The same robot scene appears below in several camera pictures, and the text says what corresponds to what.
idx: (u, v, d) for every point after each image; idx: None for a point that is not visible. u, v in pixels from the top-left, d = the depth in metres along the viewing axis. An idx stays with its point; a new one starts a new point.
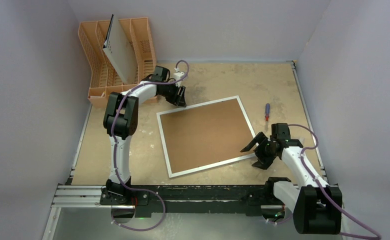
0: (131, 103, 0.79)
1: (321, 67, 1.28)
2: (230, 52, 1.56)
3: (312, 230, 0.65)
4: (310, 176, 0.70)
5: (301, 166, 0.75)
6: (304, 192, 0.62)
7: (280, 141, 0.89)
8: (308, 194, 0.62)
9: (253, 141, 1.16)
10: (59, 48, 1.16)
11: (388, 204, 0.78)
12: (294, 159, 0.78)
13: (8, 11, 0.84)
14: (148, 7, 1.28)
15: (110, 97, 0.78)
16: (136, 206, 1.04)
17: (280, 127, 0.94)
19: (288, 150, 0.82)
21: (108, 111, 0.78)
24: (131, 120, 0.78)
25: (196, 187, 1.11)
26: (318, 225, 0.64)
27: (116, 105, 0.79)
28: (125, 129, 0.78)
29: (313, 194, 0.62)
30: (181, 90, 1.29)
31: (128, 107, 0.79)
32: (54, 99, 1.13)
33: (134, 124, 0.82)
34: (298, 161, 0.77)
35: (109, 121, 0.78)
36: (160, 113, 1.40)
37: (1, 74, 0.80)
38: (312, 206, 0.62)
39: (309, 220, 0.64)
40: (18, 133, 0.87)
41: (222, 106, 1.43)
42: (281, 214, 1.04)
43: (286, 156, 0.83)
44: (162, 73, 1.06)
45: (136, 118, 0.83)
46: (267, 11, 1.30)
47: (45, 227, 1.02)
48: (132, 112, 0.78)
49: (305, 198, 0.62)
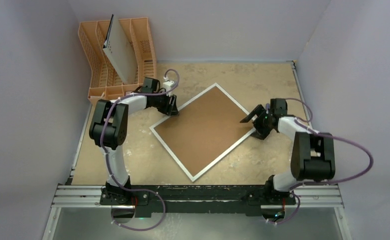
0: (120, 109, 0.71)
1: (321, 68, 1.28)
2: (230, 52, 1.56)
3: (312, 171, 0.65)
4: (304, 128, 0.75)
5: (297, 125, 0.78)
6: (299, 135, 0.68)
7: (276, 114, 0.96)
8: (303, 136, 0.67)
9: (252, 113, 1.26)
10: (59, 48, 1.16)
11: (389, 204, 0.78)
12: (289, 122, 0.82)
13: (8, 12, 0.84)
14: (148, 7, 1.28)
15: (98, 105, 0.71)
16: (136, 206, 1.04)
17: (278, 102, 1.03)
19: (284, 118, 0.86)
21: (94, 118, 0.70)
24: (119, 128, 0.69)
25: (196, 187, 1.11)
26: (316, 166, 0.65)
27: (104, 113, 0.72)
28: (113, 138, 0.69)
29: (307, 136, 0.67)
30: (173, 99, 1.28)
31: (117, 114, 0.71)
32: (54, 99, 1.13)
33: (123, 134, 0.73)
34: (293, 123, 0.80)
35: (96, 129, 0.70)
36: (153, 126, 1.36)
37: (1, 75, 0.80)
38: (306, 145, 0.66)
39: (306, 161, 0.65)
40: (18, 133, 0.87)
41: (206, 98, 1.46)
42: (281, 214, 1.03)
43: (282, 124, 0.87)
44: (152, 84, 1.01)
45: (125, 127, 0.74)
46: (267, 11, 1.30)
47: (45, 227, 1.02)
48: (121, 119, 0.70)
49: (300, 138, 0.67)
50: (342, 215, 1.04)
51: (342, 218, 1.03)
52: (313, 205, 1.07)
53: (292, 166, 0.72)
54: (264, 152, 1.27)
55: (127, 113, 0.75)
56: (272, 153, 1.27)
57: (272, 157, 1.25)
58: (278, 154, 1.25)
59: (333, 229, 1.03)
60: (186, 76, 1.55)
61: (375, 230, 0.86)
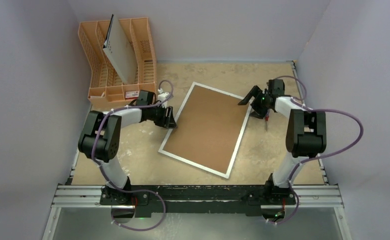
0: (112, 121, 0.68)
1: (321, 68, 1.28)
2: (230, 52, 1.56)
3: (305, 145, 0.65)
4: (299, 106, 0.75)
5: (292, 104, 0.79)
6: (293, 111, 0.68)
7: (274, 95, 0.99)
8: (297, 112, 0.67)
9: (249, 95, 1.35)
10: (59, 48, 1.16)
11: (389, 203, 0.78)
12: (285, 102, 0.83)
13: (8, 12, 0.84)
14: (148, 7, 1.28)
15: (89, 115, 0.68)
16: (136, 206, 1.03)
17: (276, 84, 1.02)
19: (280, 98, 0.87)
21: (84, 130, 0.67)
24: (110, 141, 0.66)
25: (196, 187, 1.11)
26: (309, 141, 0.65)
27: (95, 125, 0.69)
28: (105, 151, 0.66)
29: (302, 112, 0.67)
30: (170, 111, 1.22)
31: (109, 126, 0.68)
32: (55, 99, 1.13)
33: (114, 147, 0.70)
34: (289, 102, 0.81)
35: (86, 142, 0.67)
36: (162, 149, 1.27)
37: (1, 76, 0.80)
38: (300, 120, 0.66)
39: (300, 136, 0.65)
40: (18, 133, 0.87)
41: (195, 97, 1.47)
42: (281, 214, 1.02)
43: (279, 104, 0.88)
44: (147, 97, 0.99)
45: (117, 139, 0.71)
46: (267, 11, 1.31)
47: (45, 227, 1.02)
48: (113, 132, 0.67)
49: (295, 114, 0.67)
50: (342, 215, 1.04)
51: (342, 218, 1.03)
52: (313, 205, 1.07)
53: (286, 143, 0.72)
54: (264, 152, 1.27)
55: (120, 124, 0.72)
56: (272, 153, 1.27)
57: (272, 156, 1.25)
58: (278, 154, 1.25)
59: (333, 230, 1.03)
60: (186, 76, 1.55)
61: (375, 230, 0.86)
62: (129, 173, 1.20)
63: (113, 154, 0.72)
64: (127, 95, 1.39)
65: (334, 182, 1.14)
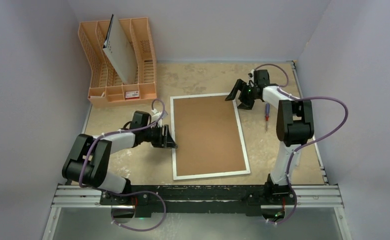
0: (100, 147, 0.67)
1: (321, 68, 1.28)
2: (230, 52, 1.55)
3: (296, 133, 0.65)
4: (286, 97, 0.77)
5: (279, 94, 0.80)
6: (282, 102, 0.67)
7: (260, 86, 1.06)
8: (285, 103, 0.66)
9: (234, 89, 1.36)
10: (59, 48, 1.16)
11: (389, 203, 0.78)
12: (272, 91, 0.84)
13: (7, 12, 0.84)
14: (148, 7, 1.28)
15: (78, 140, 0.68)
16: (136, 205, 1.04)
17: (260, 74, 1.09)
19: (266, 88, 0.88)
21: (71, 155, 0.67)
24: (96, 168, 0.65)
25: (196, 187, 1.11)
26: (299, 129, 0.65)
27: (83, 149, 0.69)
28: (91, 178, 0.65)
29: (290, 101, 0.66)
30: (165, 129, 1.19)
31: (97, 152, 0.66)
32: (54, 99, 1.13)
33: (102, 173, 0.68)
34: (276, 93, 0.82)
35: (72, 168, 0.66)
36: (176, 177, 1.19)
37: (1, 76, 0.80)
38: (289, 111, 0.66)
39: (290, 125, 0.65)
40: (18, 133, 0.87)
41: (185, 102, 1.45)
42: (281, 214, 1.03)
43: (266, 94, 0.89)
44: (142, 119, 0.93)
45: (106, 166, 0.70)
46: (267, 11, 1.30)
47: (45, 227, 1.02)
48: (99, 158, 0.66)
49: (283, 105, 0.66)
50: (342, 215, 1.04)
51: (342, 218, 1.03)
52: (313, 205, 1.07)
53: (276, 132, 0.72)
54: (264, 152, 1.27)
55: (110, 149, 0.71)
56: (272, 153, 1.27)
57: (272, 157, 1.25)
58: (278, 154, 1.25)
59: (333, 230, 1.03)
60: (186, 76, 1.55)
61: (375, 230, 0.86)
62: (129, 174, 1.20)
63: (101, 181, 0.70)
64: (127, 95, 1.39)
65: (334, 182, 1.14)
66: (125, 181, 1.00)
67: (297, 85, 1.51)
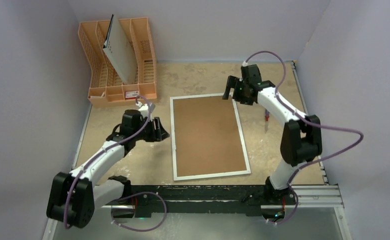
0: (80, 190, 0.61)
1: (321, 68, 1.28)
2: (230, 52, 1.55)
3: (305, 157, 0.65)
4: (289, 111, 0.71)
5: (277, 102, 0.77)
6: (289, 127, 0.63)
7: (252, 85, 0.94)
8: (293, 127, 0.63)
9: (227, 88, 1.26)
10: (59, 48, 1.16)
11: (389, 203, 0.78)
12: (270, 100, 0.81)
13: (8, 12, 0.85)
14: (148, 7, 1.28)
15: (55, 182, 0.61)
16: (136, 206, 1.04)
17: (250, 72, 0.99)
19: (264, 93, 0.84)
21: (51, 199, 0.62)
24: (81, 212, 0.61)
25: (196, 187, 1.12)
26: (306, 150, 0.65)
27: (63, 190, 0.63)
28: (76, 221, 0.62)
29: (297, 125, 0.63)
30: (157, 122, 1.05)
31: (78, 195, 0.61)
32: (54, 99, 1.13)
33: (88, 212, 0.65)
34: (274, 100, 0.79)
35: (55, 210, 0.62)
36: (176, 177, 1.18)
37: (1, 75, 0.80)
38: (296, 137, 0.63)
39: (299, 149, 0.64)
40: (18, 133, 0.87)
41: (186, 102, 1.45)
42: (281, 214, 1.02)
43: (262, 99, 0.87)
44: (132, 121, 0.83)
45: (91, 204, 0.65)
46: (267, 11, 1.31)
47: (45, 227, 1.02)
48: (81, 203, 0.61)
49: (292, 129, 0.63)
50: (342, 215, 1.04)
51: (342, 218, 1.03)
52: (313, 205, 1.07)
53: (281, 149, 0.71)
54: (264, 152, 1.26)
55: (92, 188, 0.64)
56: (272, 153, 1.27)
57: (272, 156, 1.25)
58: (278, 154, 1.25)
59: (333, 230, 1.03)
60: (186, 76, 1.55)
61: (375, 230, 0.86)
62: (129, 174, 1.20)
63: (88, 217, 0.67)
64: (127, 95, 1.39)
65: (334, 182, 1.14)
66: (123, 184, 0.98)
67: (297, 85, 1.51)
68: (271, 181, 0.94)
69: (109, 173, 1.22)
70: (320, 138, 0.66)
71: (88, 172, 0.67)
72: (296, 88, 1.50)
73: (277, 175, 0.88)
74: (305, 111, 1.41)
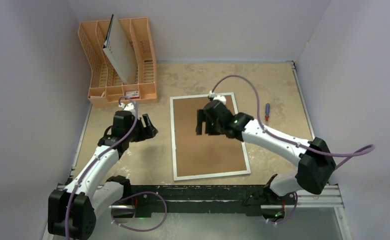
0: (77, 207, 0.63)
1: (321, 67, 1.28)
2: (230, 52, 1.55)
3: (326, 180, 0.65)
4: (290, 143, 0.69)
5: (275, 139, 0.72)
6: (306, 165, 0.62)
7: (233, 127, 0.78)
8: (308, 163, 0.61)
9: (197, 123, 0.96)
10: (59, 48, 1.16)
11: (389, 203, 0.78)
12: (262, 137, 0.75)
13: (8, 11, 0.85)
14: (148, 7, 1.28)
15: (51, 202, 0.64)
16: (136, 206, 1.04)
17: (217, 110, 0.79)
19: (249, 132, 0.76)
21: (51, 218, 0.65)
24: (82, 227, 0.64)
25: (196, 187, 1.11)
26: (326, 175, 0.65)
27: (61, 207, 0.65)
28: (79, 234, 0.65)
29: (311, 158, 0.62)
30: (147, 118, 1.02)
31: (76, 212, 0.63)
32: (54, 99, 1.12)
33: (90, 224, 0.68)
34: (267, 137, 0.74)
35: (56, 226, 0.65)
36: (176, 177, 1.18)
37: (1, 75, 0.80)
38: (314, 171, 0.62)
39: (320, 179, 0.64)
40: (18, 132, 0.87)
41: (186, 102, 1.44)
42: (281, 214, 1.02)
43: (249, 137, 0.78)
44: (123, 122, 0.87)
45: (91, 216, 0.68)
46: (267, 10, 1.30)
47: (45, 227, 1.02)
48: (81, 219, 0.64)
49: (309, 167, 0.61)
50: (342, 215, 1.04)
51: (342, 218, 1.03)
52: (313, 205, 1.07)
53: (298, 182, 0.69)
54: (264, 152, 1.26)
55: (89, 202, 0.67)
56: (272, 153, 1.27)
57: (272, 156, 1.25)
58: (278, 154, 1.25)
59: (333, 230, 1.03)
60: (186, 76, 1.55)
61: (375, 230, 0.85)
62: (129, 174, 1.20)
63: (91, 229, 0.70)
64: (127, 95, 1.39)
65: (334, 182, 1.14)
66: (122, 186, 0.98)
67: (297, 85, 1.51)
68: (274, 190, 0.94)
69: (109, 173, 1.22)
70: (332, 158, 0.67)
71: (84, 185, 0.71)
72: (296, 88, 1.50)
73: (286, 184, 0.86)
74: (305, 111, 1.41)
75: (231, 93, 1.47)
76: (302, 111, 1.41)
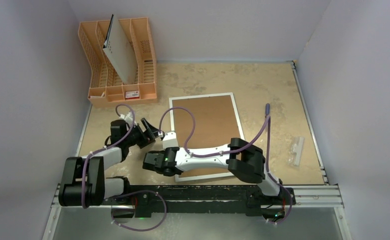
0: (93, 163, 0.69)
1: (321, 68, 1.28)
2: (231, 52, 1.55)
3: (260, 168, 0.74)
4: (214, 156, 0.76)
5: (202, 158, 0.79)
6: (235, 169, 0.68)
7: (167, 165, 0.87)
8: (235, 166, 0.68)
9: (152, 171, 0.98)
10: (59, 48, 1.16)
11: (389, 203, 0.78)
12: (191, 162, 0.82)
13: (7, 12, 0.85)
14: (148, 7, 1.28)
15: (68, 163, 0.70)
16: (136, 205, 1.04)
17: (148, 161, 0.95)
19: (181, 163, 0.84)
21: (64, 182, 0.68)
24: (95, 183, 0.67)
25: (196, 187, 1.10)
26: (257, 164, 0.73)
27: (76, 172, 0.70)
28: (91, 193, 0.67)
29: (236, 160, 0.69)
30: (145, 122, 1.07)
31: (92, 168, 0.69)
32: (54, 98, 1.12)
33: (101, 189, 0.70)
34: (195, 159, 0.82)
35: (69, 191, 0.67)
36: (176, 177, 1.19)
37: (0, 74, 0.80)
38: (245, 169, 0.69)
39: (254, 170, 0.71)
40: (17, 132, 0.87)
41: (187, 102, 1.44)
42: (281, 214, 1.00)
43: (183, 166, 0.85)
44: (120, 130, 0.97)
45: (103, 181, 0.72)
46: (267, 10, 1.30)
47: (45, 227, 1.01)
48: (95, 175, 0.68)
49: (237, 167, 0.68)
50: (342, 215, 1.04)
51: (342, 218, 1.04)
52: (313, 205, 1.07)
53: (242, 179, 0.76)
54: (264, 152, 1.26)
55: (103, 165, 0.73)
56: (272, 153, 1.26)
57: (272, 156, 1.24)
58: (278, 154, 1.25)
59: (333, 230, 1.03)
60: (186, 76, 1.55)
61: (375, 230, 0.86)
62: (129, 174, 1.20)
63: (101, 198, 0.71)
64: (127, 95, 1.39)
65: (334, 182, 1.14)
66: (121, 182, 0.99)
67: (297, 85, 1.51)
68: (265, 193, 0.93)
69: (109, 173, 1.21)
70: (255, 148, 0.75)
71: None
72: (296, 88, 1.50)
73: (266, 187, 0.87)
74: (305, 111, 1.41)
75: (231, 93, 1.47)
76: (302, 111, 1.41)
